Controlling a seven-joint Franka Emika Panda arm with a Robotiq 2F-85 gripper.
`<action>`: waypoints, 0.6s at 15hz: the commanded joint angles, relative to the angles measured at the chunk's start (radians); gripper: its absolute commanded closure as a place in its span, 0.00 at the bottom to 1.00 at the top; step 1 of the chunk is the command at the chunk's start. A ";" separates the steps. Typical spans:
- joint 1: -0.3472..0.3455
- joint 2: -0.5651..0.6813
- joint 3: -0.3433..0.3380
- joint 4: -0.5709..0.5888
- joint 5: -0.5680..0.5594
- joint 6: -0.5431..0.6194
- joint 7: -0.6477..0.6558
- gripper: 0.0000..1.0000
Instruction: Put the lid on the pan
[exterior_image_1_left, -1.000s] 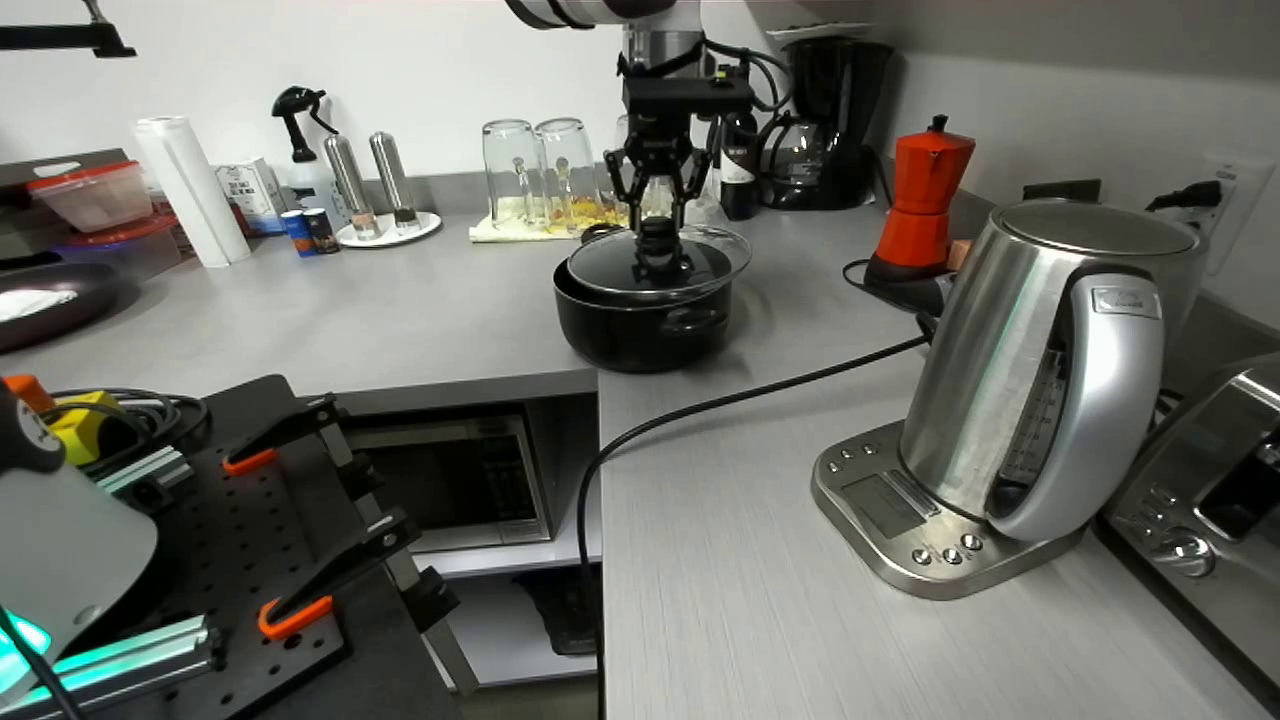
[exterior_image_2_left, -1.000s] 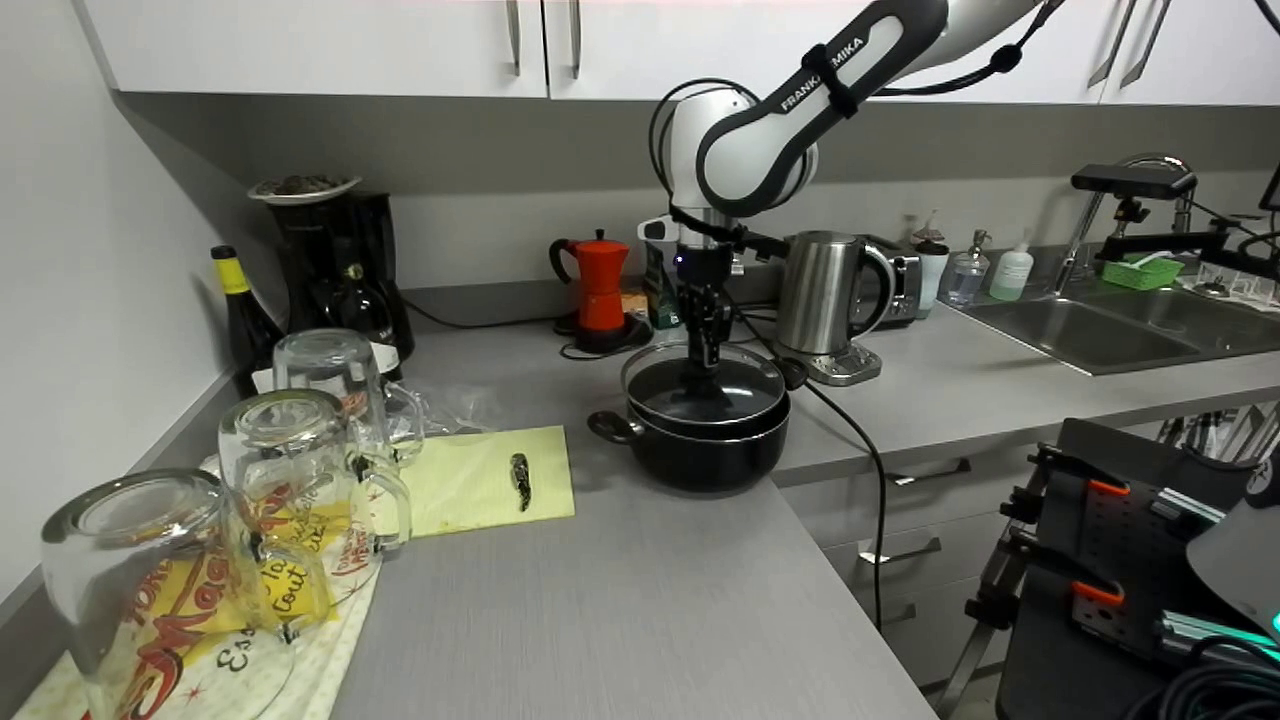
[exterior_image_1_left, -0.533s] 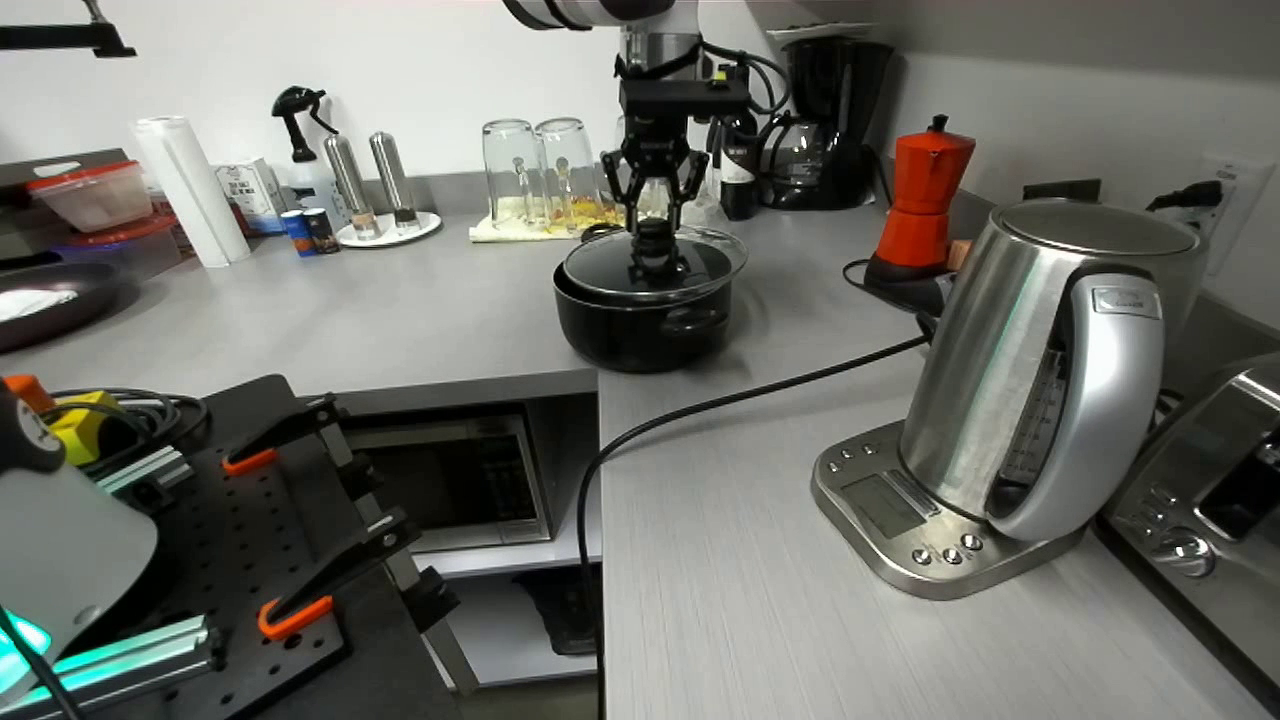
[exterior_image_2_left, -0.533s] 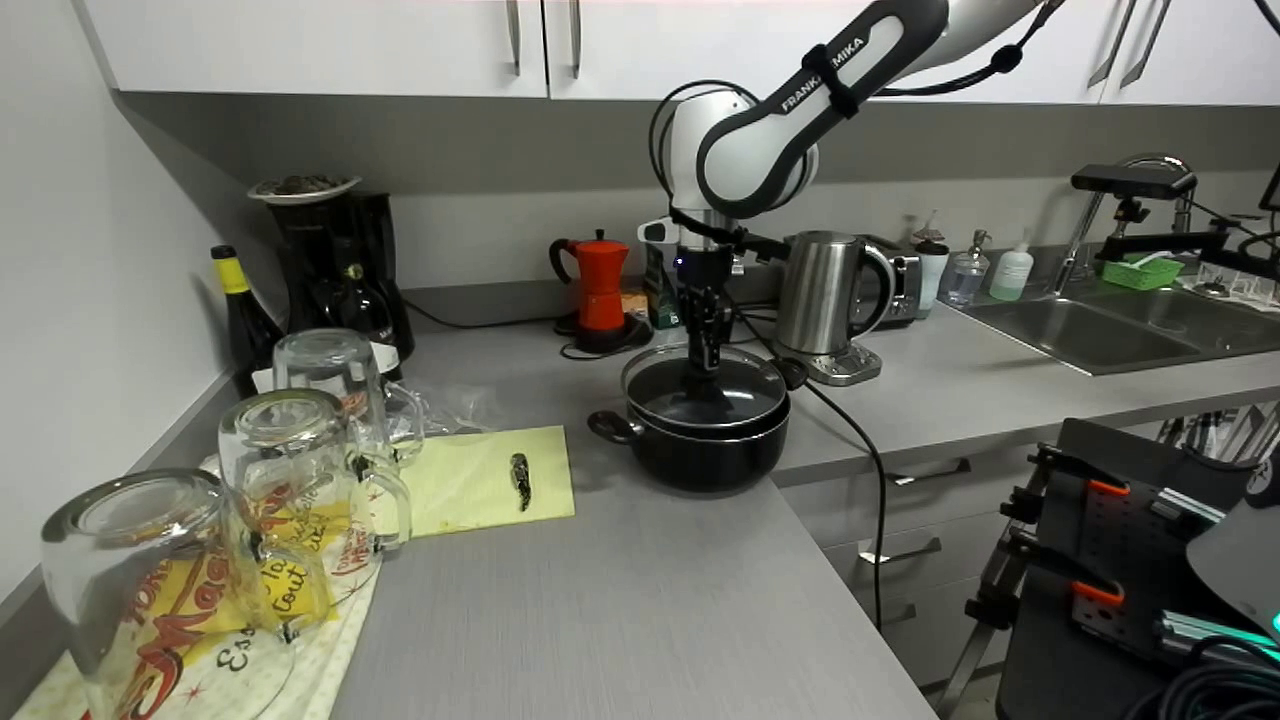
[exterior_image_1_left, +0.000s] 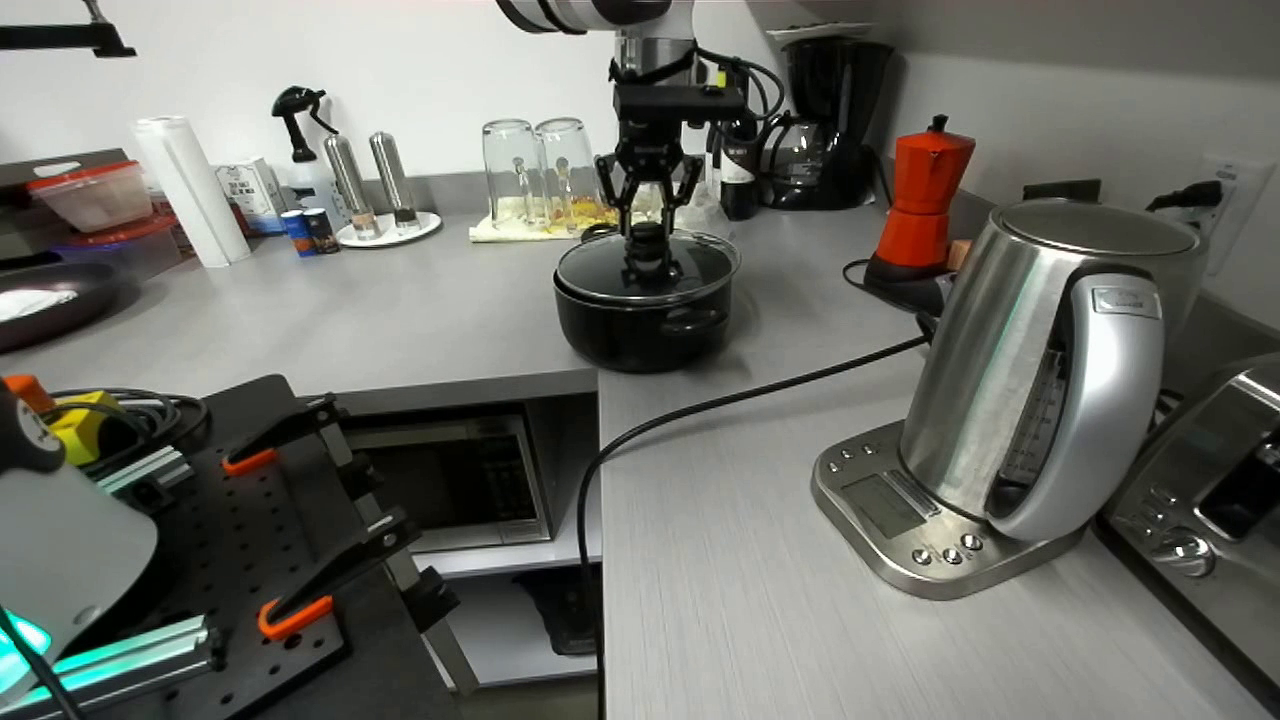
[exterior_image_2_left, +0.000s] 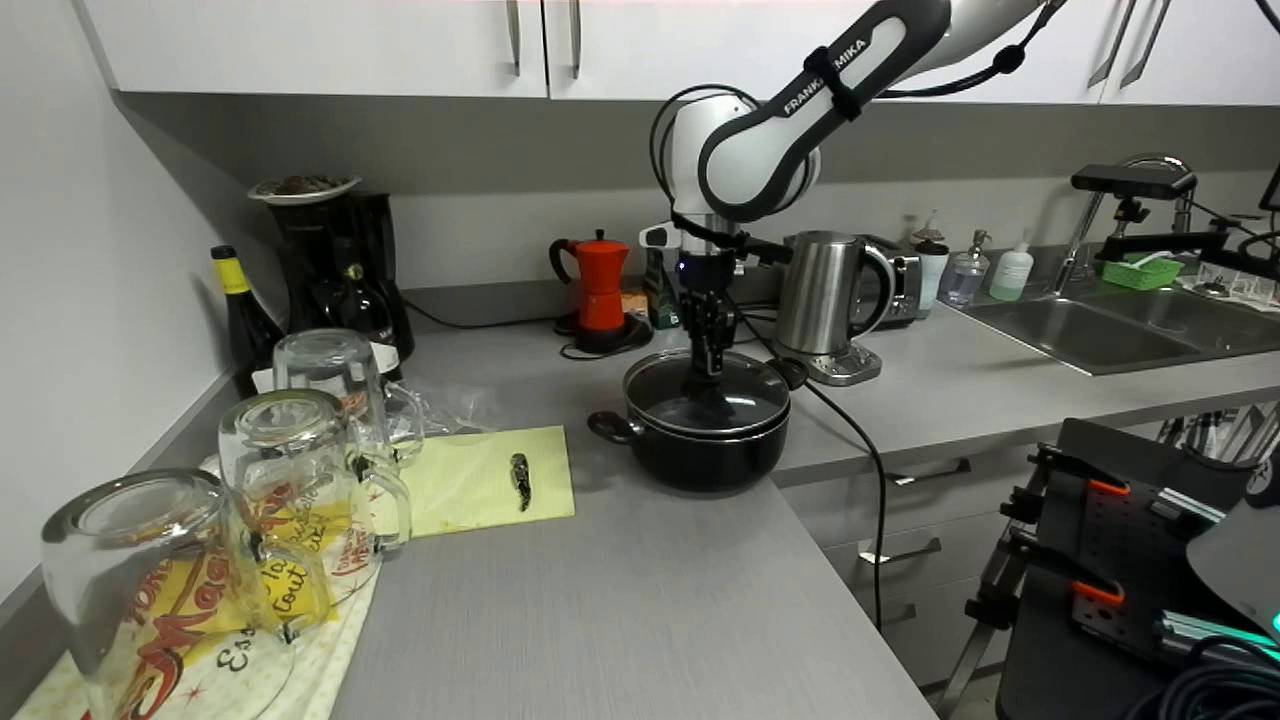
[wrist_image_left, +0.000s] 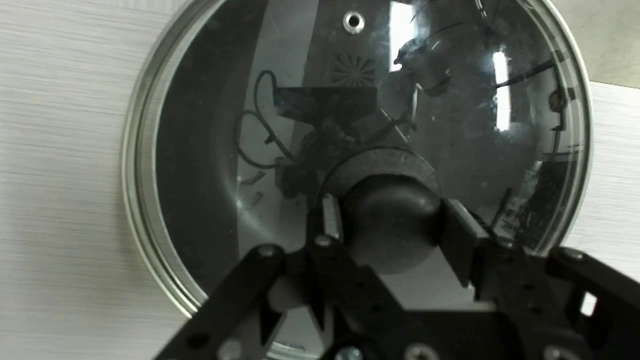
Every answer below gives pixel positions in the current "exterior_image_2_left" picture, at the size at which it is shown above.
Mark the black coffee maker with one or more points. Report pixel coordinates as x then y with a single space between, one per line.
343 265

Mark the dark round disc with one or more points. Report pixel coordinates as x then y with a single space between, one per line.
1241 561

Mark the stainless steel electric kettle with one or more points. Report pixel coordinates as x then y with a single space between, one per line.
818 295

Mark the glass lid with black knob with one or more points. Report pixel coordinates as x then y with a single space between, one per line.
754 395

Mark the white upper cabinet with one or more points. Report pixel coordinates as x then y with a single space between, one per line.
306 43

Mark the green sponge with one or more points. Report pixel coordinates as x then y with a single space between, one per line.
1144 272

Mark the dark wine bottle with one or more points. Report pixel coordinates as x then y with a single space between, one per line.
244 335

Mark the green orange snack package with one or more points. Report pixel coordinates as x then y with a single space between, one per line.
658 300

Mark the black camera on stand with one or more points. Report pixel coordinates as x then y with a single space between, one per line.
1134 176

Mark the red moka pot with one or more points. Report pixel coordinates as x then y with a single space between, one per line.
601 287

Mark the black round trivet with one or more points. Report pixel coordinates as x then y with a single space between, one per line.
585 351

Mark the white soap bottle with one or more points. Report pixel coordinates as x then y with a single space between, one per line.
1010 272

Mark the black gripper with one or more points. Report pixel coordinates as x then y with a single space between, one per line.
706 289

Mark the chrome faucet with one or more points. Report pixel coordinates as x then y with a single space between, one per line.
1077 245

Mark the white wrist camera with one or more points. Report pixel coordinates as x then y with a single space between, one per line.
660 242

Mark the clear glass mug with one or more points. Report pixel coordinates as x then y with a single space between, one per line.
303 483
334 366
133 573

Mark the black equipment frame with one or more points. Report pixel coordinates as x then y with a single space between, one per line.
1104 533

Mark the clear plastic wrap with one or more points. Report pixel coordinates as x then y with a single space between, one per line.
463 407

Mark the steel kitchen sink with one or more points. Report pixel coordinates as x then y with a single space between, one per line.
1104 335

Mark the clear soap bottle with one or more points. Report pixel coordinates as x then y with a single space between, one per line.
968 272

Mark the silver kettle base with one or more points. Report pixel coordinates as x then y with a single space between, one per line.
845 366

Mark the black cooking pan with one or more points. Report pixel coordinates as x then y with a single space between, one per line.
706 461

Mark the printed kitchen towel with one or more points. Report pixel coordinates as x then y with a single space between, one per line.
313 665

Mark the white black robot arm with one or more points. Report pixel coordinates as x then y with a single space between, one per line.
761 162

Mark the grey base cabinet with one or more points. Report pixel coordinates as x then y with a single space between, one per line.
933 522

